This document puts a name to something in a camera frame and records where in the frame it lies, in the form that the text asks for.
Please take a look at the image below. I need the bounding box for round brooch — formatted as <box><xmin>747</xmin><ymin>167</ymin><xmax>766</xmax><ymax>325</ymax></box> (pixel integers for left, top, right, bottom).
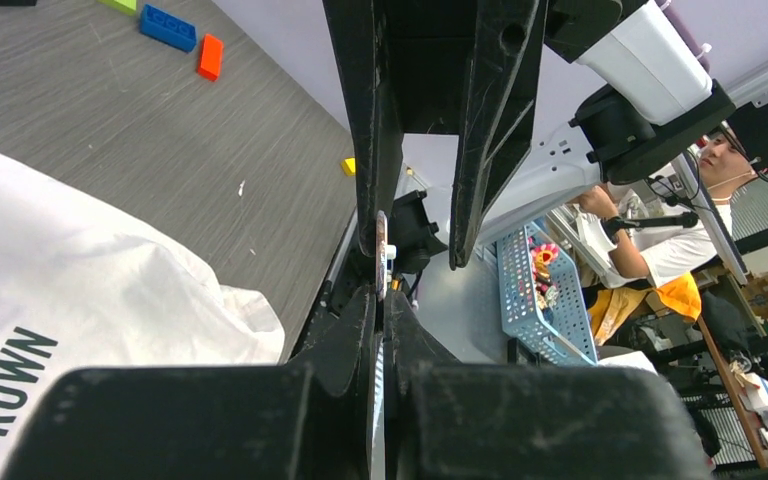
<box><xmin>375</xmin><ymin>211</ymin><xmax>398</xmax><ymax>302</ymax></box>

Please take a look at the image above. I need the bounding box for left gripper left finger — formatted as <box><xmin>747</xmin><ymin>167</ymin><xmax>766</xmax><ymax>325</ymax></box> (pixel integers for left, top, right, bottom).
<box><xmin>3</xmin><ymin>287</ymin><xmax>376</xmax><ymax>479</ymax></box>

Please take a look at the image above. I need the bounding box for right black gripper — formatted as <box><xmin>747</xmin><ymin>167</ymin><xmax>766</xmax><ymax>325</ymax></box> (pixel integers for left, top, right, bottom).
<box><xmin>323</xmin><ymin>0</ymin><xmax>548</xmax><ymax>269</ymax></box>

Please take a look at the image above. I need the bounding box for orange red brick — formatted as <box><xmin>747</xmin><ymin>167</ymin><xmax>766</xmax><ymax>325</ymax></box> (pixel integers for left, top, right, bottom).
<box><xmin>197</xmin><ymin>34</ymin><xmax>224</xmax><ymax>82</ymax></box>

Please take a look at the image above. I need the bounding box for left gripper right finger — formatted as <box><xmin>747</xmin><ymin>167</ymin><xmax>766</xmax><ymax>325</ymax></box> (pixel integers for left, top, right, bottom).
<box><xmin>383</xmin><ymin>293</ymin><xmax>710</xmax><ymax>479</ymax></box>

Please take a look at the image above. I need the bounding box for lime green brick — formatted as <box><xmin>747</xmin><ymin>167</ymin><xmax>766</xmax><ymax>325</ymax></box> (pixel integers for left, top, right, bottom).
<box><xmin>99</xmin><ymin>0</ymin><xmax>137</xmax><ymax>16</ymax></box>

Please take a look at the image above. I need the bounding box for blue plastic basket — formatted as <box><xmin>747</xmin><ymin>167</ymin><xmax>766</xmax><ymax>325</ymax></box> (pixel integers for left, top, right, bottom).
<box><xmin>496</xmin><ymin>222</ymin><xmax>598</xmax><ymax>366</ymax></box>

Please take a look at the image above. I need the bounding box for white and green t-shirt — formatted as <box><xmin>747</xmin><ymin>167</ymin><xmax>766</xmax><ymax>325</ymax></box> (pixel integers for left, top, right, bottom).
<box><xmin>0</xmin><ymin>153</ymin><xmax>285</xmax><ymax>474</ymax></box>

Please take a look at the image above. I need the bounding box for blue brick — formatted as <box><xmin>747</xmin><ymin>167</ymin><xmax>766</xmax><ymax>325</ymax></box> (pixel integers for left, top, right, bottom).
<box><xmin>139</xmin><ymin>4</ymin><xmax>197</xmax><ymax>53</ymax></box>

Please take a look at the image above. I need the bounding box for person in white shirt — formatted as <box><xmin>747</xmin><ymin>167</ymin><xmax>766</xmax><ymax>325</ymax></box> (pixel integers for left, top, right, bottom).
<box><xmin>572</xmin><ymin>125</ymin><xmax>756</xmax><ymax>346</ymax></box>

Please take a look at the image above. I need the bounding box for yellow brick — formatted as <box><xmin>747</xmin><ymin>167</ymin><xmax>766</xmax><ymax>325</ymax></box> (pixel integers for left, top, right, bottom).
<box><xmin>340</xmin><ymin>157</ymin><xmax>356</xmax><ymax>177</ymax></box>

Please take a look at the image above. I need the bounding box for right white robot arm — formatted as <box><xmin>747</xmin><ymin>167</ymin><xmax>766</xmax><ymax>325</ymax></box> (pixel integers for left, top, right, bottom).
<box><xmin>324</xmin><ymin>1</ymin><xmax>735</xmax><ymax>269</ymax></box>

